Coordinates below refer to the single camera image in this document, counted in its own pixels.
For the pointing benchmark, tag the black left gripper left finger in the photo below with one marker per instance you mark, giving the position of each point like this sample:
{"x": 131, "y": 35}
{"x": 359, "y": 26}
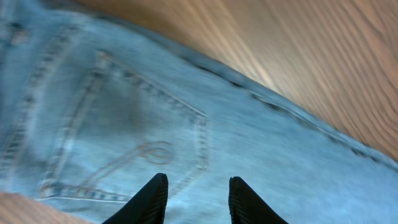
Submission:
{"x": 147, "y": 206}

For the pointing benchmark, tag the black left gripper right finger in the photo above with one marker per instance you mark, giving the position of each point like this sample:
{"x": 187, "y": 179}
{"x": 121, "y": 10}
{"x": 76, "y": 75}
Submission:
{"x": 246, "y": 206}

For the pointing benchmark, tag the light blue denim jeans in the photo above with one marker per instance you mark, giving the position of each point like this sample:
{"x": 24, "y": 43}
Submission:
{"x": 93, "y": 107}

